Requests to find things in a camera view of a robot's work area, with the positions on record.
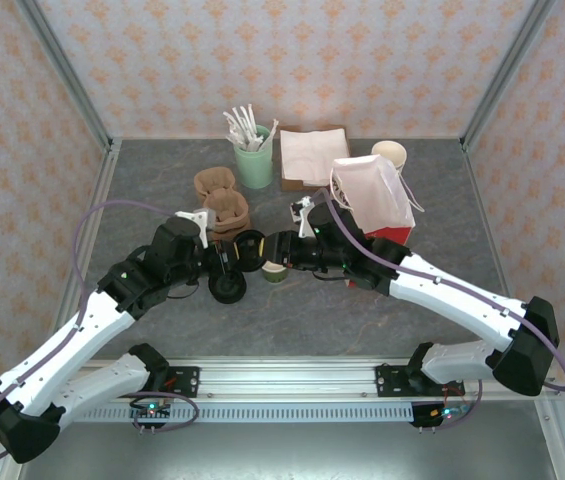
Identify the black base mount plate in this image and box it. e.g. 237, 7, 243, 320
159, 366, 201, 399
375, 364, 413, 399

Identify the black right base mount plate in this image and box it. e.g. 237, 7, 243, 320
375, 364, 413, 399

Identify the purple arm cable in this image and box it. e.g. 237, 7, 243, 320
310, 192, 565, 431
0, 199, 199, 466

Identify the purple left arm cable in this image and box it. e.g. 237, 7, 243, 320
0, 199, 199, 466

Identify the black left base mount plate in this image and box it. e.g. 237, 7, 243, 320
159, 366, 201, 399

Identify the white napkin stack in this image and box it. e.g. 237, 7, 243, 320
279, 128, 352, 186

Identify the aluminium side rail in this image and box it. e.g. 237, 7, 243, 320
56, 138, 124, 321

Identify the stack of paper cups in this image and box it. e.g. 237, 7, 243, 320
370, 139, 409, 176

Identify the green straw holder cup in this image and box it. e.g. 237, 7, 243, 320
233, 124, 274, 190

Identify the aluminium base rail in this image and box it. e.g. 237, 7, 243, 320
81, 357, 563, 401

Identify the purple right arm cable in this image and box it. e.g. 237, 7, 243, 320
310, 192, 565, 431

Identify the red white paper bag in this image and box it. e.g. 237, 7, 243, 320
328, 153, 426, 291

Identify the green paper coffee cup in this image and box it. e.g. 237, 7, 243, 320
260, 260, 289, 285

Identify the aluminium frame post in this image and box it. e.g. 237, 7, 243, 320
15, 0, 115, 154
460, 0, 557, 151

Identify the white slotted cable duct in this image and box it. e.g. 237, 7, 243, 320
84, 402, 416, 424

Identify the small circuit board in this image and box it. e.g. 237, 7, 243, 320
129, 401, 173, 420
429, 403, 471, 421

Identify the brown cardboard napkin tray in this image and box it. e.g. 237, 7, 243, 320
276, 123, 354, 194

